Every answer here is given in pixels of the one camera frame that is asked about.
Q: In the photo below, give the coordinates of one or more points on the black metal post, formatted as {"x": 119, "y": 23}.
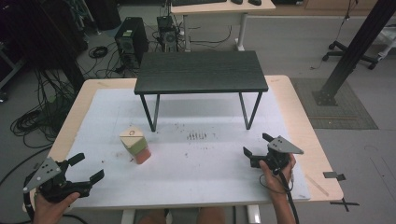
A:
{"x": 355, "y": 46}

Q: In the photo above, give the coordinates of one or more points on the person's leg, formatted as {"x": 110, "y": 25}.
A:
{"x": 152, "y": 217}
{"x": 211, "y": 216}

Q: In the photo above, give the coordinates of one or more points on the black desktop shelf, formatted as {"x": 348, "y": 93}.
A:
{"x": 200, "y": 71}

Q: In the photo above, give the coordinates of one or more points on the small colourful block box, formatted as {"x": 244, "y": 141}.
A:
{"x": 135, "y": 144}

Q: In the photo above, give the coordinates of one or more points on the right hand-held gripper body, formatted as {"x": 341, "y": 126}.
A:
{"x": 283, "y": 145}

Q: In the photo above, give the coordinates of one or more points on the black office chair base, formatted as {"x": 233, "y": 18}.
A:
{"x": 345, "y": 53}

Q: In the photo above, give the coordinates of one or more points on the grey floor mat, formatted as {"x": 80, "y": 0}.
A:
{"x": 348, "y": 112}

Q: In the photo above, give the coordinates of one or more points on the person's right leg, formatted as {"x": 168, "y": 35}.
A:
{"x": 211, "y": 216}

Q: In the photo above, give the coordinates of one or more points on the white office desk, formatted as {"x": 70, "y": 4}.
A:
{"x": 218, "y": 14}

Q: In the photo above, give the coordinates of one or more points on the black tape strip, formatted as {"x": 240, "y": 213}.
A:
{"x": 333, "y": 175}

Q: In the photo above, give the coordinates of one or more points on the small black computer case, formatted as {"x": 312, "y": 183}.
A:
{"x": 167, "y": 34}

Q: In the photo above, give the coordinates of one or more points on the person's left leg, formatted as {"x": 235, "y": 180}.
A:
{"x": 152, "y": 217}

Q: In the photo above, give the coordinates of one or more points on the white table mat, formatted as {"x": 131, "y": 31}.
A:
{"x": 193, "y": 174}

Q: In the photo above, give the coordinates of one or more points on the black computer mouse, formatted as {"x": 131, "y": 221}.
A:
{"x": 237, "y": 1}
{"x": 255, "y": 2}

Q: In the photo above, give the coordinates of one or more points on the person's left hand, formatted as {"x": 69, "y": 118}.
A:
{"x": 49, "y": 211}

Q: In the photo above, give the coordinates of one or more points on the dark cabinet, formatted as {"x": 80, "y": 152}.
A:
{"x": 40, "y": 40}

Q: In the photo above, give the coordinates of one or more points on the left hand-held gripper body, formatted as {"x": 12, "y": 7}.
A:
{"x": 43, "y": 174}

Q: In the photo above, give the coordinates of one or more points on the person's right hand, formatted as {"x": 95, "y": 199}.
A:
{"x": 275, "y": 182}

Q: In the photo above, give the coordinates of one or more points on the black computer tower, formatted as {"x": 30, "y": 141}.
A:
{"x": 130, "y": 40}

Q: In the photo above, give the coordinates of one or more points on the black keyboard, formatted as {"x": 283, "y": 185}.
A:
{"x": 199, "y": 2}

